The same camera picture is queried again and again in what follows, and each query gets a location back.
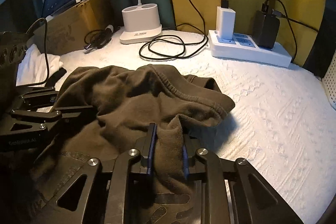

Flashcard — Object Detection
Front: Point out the brown cardboard box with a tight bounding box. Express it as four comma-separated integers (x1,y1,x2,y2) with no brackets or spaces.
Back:
29,0,113,56

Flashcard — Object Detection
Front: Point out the white power strip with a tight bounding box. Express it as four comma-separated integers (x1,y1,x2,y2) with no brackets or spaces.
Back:
208,30,291,68

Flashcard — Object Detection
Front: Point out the black charger adapter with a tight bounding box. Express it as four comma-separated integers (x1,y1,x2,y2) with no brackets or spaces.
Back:
252,11,280,49

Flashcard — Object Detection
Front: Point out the black charging cable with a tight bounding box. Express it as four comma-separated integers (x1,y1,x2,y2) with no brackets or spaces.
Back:
138,0,230,62

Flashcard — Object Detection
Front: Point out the white bed cover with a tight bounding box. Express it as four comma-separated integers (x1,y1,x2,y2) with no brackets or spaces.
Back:
56,36,335,223

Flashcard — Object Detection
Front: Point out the coiled black cable bundle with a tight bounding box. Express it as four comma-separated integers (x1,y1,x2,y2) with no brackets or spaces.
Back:
83,24,115,54

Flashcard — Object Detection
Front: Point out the white charger adapter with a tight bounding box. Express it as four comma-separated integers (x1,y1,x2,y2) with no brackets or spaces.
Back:
216,6,236,40

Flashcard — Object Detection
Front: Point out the white desk lamp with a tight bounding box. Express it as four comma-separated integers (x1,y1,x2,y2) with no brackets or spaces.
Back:
120,0,162,44

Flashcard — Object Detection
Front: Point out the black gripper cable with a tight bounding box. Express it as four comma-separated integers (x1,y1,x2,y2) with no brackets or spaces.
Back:
15,17,51,88

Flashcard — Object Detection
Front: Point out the white cloth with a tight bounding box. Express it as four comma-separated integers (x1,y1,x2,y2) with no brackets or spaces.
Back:
16,44,63,86

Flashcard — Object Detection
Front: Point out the white woven basket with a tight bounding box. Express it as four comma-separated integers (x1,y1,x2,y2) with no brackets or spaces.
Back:
322,52,336,110

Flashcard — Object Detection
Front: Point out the dark brown sweatshirt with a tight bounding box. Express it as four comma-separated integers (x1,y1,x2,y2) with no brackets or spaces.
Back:
26,64,235,219

